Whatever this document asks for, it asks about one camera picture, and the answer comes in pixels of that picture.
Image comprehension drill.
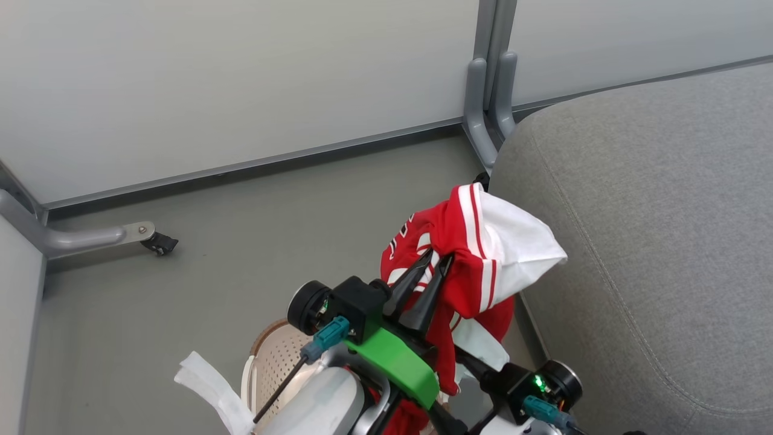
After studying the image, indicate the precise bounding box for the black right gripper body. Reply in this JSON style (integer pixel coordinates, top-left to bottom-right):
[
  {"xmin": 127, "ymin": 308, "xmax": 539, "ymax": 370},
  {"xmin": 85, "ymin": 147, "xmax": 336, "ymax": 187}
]
[{"xmin": 483, "ymin": 359, "xmax": 584, "ymax": 424}]

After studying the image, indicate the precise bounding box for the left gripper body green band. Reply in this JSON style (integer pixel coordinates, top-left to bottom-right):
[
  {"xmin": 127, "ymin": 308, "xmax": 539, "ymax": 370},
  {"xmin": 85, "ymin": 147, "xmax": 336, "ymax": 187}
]
[{"xmin": 287, "ymin": 275, "xmax": 441, "ymax": 411}]

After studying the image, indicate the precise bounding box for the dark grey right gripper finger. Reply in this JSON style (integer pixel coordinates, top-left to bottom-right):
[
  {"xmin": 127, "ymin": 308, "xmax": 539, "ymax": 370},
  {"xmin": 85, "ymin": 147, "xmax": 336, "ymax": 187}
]
[{"xmin": 454, "ymin": 349, "xmax": 499, "ymax": 388}]

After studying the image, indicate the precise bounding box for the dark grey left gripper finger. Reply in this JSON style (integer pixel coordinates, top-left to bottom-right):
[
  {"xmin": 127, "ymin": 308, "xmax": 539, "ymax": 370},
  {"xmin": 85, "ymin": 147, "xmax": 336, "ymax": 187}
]
[
  {"xmin": 400, "ymin": 254, "xmax": 454, "ymax": 337},
  {"xmin": 383, "ymin": 247, "xmax": 435, "ymax": 321}
]

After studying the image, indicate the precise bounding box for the red and white jersey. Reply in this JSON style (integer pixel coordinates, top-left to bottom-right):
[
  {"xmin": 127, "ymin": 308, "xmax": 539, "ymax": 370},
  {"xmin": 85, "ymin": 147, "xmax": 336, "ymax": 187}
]
[{"xmin": 379, "ymin": 182, "xmax": 568, "ymax": 435}]

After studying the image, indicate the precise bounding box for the beige perforated laundry basket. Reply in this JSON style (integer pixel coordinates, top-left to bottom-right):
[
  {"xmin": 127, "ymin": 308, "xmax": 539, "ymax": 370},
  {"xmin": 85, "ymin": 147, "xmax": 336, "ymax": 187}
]
[{"xmin": 240, "ymin": 319, "xmax": 451, "ymax": 435}]

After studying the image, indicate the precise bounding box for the white cloth strip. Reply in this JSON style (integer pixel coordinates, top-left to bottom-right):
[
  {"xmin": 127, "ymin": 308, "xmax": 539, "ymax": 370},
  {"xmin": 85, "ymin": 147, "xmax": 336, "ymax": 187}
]
[{"xmin": 174, "ymin": 350, "xmax": 255, "ymax": 435}]

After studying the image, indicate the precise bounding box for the grey fabric sofa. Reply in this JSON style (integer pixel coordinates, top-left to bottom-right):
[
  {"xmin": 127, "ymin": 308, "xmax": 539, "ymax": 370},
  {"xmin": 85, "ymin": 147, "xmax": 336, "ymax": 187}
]
[{"xmin": 488, "ymin": 62, "xmax": 773, "ymax": 435}]

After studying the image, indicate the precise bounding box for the grey partition foot bar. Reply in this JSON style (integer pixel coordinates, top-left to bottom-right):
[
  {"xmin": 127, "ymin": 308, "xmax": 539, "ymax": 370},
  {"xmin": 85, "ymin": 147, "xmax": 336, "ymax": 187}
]
[{"xmin": 0, "ymin": 188, "xmax": 156, "ymax": 259}]

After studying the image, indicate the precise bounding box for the teal cable connector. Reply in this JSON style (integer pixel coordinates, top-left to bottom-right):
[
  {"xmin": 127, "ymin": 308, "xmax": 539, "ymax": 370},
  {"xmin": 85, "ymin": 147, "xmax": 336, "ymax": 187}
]
[
  {"xmin": 522, "ymin": 396, "xmax": 572, "ymax": 430},
  {"xmin": 301, "ymin": 315, "xmax": 351, "ymax": 363}
]

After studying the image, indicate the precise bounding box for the thin black cable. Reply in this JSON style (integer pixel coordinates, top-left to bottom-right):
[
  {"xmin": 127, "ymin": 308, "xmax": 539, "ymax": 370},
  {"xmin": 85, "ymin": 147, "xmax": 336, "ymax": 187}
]
[{"xmin": 252, "ymin": 355, "xmax": 310, "ymax": 425}]

